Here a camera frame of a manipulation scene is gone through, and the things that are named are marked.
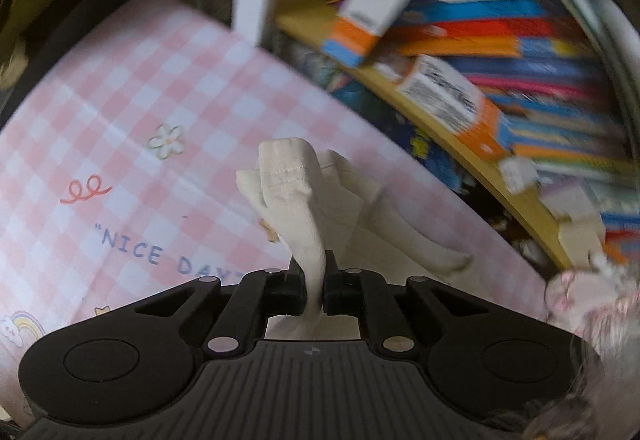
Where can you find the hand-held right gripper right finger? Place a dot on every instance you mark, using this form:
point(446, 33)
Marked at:
point(340, 295)

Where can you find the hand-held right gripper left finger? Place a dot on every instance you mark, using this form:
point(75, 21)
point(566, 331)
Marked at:
point(287, 292)

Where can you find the cream shirt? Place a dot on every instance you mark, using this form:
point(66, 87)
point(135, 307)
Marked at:
point(295, 200)

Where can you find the white charger block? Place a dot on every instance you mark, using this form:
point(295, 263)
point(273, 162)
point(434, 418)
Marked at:
point(517, 175)

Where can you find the long orange white box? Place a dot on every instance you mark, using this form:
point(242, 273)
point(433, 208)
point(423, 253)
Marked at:
point(450, 100)

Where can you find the pink checked cartoon desk mat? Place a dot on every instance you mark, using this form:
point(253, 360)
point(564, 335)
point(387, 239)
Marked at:
point(125, 120)

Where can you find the clear square note box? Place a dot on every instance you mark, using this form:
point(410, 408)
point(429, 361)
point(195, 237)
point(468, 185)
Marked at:
point(567, 199)

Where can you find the beige pen holder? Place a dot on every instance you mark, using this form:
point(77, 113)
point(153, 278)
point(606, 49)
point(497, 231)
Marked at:
point(582, 240)

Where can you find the pink white bunny plush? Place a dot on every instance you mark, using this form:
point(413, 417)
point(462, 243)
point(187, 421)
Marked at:
point(590, 295)

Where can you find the fluffy grey cuff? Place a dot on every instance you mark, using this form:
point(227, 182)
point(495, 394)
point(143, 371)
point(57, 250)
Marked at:
point(600, 395)

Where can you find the row of colourful books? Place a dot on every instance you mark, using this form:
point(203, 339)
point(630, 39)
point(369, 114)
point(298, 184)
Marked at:
point(500, 30)

